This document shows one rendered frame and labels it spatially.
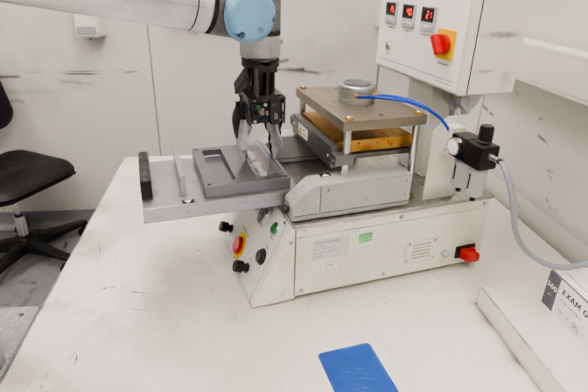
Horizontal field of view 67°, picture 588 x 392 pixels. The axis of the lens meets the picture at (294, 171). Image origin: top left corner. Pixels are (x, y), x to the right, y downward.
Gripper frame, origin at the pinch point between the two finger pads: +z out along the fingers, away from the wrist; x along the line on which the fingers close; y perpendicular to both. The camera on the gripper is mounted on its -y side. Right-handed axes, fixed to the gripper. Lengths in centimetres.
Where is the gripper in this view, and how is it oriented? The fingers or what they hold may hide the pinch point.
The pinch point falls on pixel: (257, 153)
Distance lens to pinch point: 94.0
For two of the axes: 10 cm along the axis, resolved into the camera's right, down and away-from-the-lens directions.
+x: 9.5, -1.1, 3.0
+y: 3.2, 4.0, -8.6
